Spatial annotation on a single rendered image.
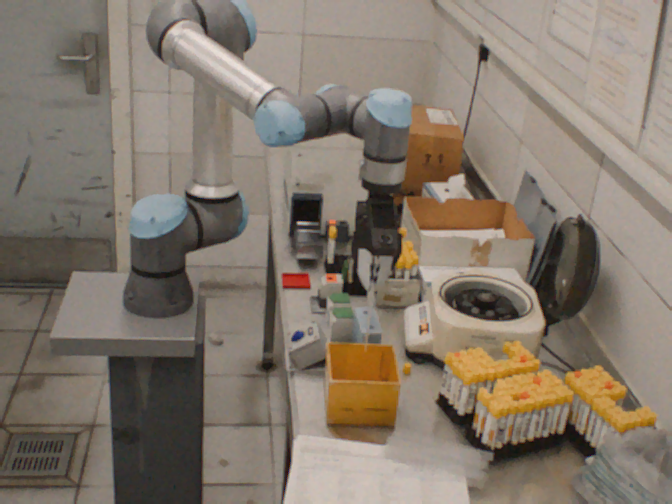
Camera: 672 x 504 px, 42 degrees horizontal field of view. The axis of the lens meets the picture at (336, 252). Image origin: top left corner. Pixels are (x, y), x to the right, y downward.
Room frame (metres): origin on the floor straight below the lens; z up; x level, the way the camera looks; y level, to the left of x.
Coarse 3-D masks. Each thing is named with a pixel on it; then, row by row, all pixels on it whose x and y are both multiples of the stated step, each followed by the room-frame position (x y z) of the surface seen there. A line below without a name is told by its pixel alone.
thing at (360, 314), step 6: (354, 312) 1.58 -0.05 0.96; (360, 312) 1.56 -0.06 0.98; (366, 312) 1.57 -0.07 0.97; (372, 312) 1.57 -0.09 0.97; (354, 318) 1.57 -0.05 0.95; (360, 318) 1.54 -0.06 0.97; (366, 318) 1.54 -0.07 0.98; (372, 318) 1.54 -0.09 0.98; (354, 324) 1.57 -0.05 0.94; (360, 324) 1.52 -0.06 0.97; (366, 324) 1.52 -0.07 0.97; (372, 324) 1.52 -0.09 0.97; (378, 324) 1.52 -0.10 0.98; (354, 330) 1.56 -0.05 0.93; (360, 330) 1.51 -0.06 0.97; (372, 330) 1.50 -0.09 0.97; (378, 330) 1.50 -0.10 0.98; (354, 336) 1.56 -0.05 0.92; (360, 336) 1.50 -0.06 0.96; (372, 336) 1.49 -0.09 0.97; (378, 336) 1.49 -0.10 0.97; (354, 342) 1.55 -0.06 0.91; (360, 342) 1.49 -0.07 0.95; (372, 342) 1.49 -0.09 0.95; (378, 342) 1.49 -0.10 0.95
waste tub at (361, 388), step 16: (336, 352) 1.44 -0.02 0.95; (352, 352) 1.44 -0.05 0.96; (368, 352) 1.44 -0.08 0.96; (384, 352) 1.44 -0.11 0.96; (336, 368) 1.44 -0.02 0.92; (352, 368) 1.44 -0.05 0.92; (368, 368) 1.44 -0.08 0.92; (384, 368) 1.44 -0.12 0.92; (336, 384) 1.31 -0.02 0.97; (352, 384) 1.31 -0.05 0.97; (368, 384) 1.31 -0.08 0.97; (384, 384) 1.31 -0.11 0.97; (400, 384) 1.32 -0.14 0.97; (336, 400) 1.31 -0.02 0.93; (352, 400) 1.31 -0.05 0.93; (368, 400) 1.31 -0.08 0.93; (384, 400) 1.32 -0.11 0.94; (336, 416) 1.31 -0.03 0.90; (352, 416) 1.31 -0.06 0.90; (368, 416) 1.31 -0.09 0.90; (384, 416) 1.32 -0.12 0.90
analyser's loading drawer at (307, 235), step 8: (296, 224) 2.11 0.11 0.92; (304, 224) 2.05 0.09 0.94; (312, 224) 2.05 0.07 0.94; (296, 232) 2.06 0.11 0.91; (304, 232) 2.01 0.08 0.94; (312, 232) 2.01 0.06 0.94; (296, 240) 2.01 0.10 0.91; (304, 240) 2.01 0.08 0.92; (312, 240) 2.01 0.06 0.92; (320, 240) 2.02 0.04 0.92; (296, 248) 1.97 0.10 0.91; (304, 248) 1.95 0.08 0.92; (312, 248) 1.95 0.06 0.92; (320, 248) 1.96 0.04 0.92; (304, 256) 1.95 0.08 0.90; (312, 256) 1.95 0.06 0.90; (320, 256) 1.96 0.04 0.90
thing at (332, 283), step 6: (330, 276) 1.76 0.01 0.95; (336, 276) 1.76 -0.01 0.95; (324, 282) 1.74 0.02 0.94; (330, 282) 1.73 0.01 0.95; (336, 282) 1.73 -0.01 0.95; (342, 282) 1.73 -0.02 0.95; (324, 288) 1.73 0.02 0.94; (330, 288) 1.73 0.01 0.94; (336, 288) 1.73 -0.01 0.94; (324, 294) 1.73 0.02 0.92; (330, 294) 1.73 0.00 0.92
